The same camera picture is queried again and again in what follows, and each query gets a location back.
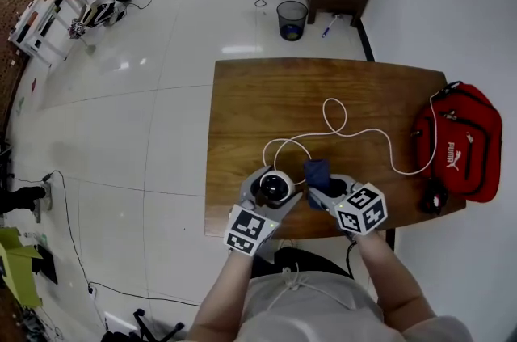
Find white cable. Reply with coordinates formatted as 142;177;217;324
262;97;439;186

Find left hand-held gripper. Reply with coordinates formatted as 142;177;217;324
223;165;304;257

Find black office chair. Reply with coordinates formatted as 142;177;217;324
132;307;185;342

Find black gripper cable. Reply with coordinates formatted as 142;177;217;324
344;240;359;279

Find long black floor cable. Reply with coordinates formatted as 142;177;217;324
11;169;204;307

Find black mesh waste bin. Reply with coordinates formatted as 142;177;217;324
275;0;309;42

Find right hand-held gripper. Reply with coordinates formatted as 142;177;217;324
307;173;388;242

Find person's left forearm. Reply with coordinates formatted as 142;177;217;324
187;251;254;342

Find small black red pouch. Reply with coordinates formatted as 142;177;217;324
419;178;450;217

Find white drawstring cord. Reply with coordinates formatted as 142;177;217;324
266;261;356;311

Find blue cloth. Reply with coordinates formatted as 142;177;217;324
303;158;333;211

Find person's right forearm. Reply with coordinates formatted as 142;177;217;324
355;230;438;323

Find round black and white device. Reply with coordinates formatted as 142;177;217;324
258;169;297;207

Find flat black board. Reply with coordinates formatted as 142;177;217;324
32;245;59;286

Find white table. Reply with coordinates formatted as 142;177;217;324
7;0;78;67

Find red bag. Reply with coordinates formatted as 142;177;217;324
411;81;504;205

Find green cardboard box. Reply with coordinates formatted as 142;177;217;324
0;226;44;310

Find blue white brush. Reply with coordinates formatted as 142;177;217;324
320;14;343;40

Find person's beige shirt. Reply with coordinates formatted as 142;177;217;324
187;271;476;342

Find person's black trousers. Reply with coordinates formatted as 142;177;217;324
252;246;353;281

